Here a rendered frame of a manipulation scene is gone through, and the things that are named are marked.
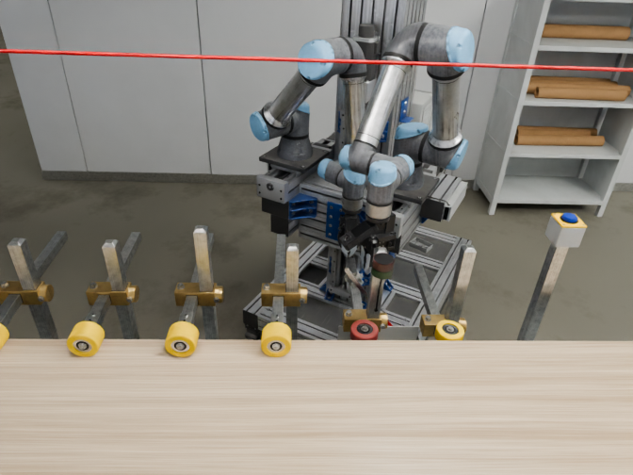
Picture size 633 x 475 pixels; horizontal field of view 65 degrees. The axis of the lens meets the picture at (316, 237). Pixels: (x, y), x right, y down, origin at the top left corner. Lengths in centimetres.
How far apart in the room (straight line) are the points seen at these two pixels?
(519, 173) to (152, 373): 369
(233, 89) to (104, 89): 96
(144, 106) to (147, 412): 310
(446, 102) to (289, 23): 228
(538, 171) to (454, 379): 336
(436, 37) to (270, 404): 109
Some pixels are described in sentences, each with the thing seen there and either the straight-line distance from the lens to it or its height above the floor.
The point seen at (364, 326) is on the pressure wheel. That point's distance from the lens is 146.
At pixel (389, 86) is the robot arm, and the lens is 156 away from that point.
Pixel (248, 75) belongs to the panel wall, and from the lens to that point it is 390.
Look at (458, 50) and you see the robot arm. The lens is 154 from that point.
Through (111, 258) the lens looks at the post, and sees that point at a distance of 148.
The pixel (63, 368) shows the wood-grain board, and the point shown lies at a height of 90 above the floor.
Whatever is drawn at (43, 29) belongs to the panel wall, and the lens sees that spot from 421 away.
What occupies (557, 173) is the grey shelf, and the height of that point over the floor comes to 16.
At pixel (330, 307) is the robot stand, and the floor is 21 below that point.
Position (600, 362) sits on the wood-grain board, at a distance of 160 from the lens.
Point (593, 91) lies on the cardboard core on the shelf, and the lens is 402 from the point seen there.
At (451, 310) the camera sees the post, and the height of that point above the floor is 90.
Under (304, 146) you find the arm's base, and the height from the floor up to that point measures 109.
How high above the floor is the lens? 190
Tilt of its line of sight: 33 degrees down
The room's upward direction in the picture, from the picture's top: 3 degrees clockwise
